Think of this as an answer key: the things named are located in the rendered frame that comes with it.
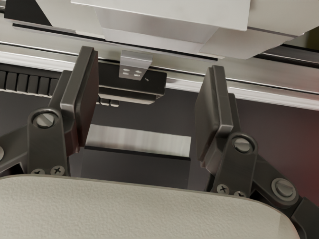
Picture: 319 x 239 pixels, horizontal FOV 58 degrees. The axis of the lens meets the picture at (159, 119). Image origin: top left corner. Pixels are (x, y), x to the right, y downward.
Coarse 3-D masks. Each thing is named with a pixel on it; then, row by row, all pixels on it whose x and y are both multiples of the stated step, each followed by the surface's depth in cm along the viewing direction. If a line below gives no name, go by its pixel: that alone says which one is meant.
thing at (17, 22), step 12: (12, 0) 25; (24, 0) 25; (12, 12) 25; (24, 12) 25; (36, 12) 25; (12, 24) 27; (24, 24) 25; (36, 24) 25; (48, 24) 25; (60, 36) 28; (72, 36) 27; (84, 36) 28; (132, 48) 29; (144, 48) 29; (156, 48) 29; (204, 60) 30; (216, 60) 30
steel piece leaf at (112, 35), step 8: (104, 32) 24; (112, 32) 24; (120, 32) 23; (128, 32) 23; (112, 40) 26; (120, 40) 26; (128, 40) 25; (136, 40) 25; (144, 40) 25; (152, 40) 24; (160, 40) 24; (168, 40) 24; (176, 40) 24; (184, 40) 24; (160, 48) 27; (168, 48) 26; (176, 48) 26; (184, 48) 26; (192, 48) 25; (200, 48) 25
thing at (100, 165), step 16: (96, 128) 27; (112, 128) 27; (96, 144) 27; (112, 144) 27; (128, 144) 28; (144, 144) 28; (160, 144) 28; (176, 144) 28; (96, 160) 26; (112, 160) 26; (128, 160) 27; (144, 160) 27; (160, 160) 27; (176, 160) 27; (96, 176) 26; (112, 176) 26; (128, 176) 27; (144, 176) 27; (160, 176) 27; (176, 176) 27
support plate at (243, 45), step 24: (48, 0) 19; (264, 0) 15; (288, 0) 15; (312, 0) 15; (72, 24) 24; (96, 24) 23; (264, 24) 19; (288, 24) 18; (312, 24) 18; (216, 48) 25; (240, 48) 24; (264, 48) 23
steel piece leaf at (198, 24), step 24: (72, 0) 13; (96, 0) 13; (120, 0) 14; (144, 0) 14; (168, 0) 14; (192, 0) 14; (216, 0) 14; (240, 0) 14; (120, 24) 21; (144, 24) 21; (168, 24) 20; (192, 24) 20; (216, 24) 14; (240, 24) 14
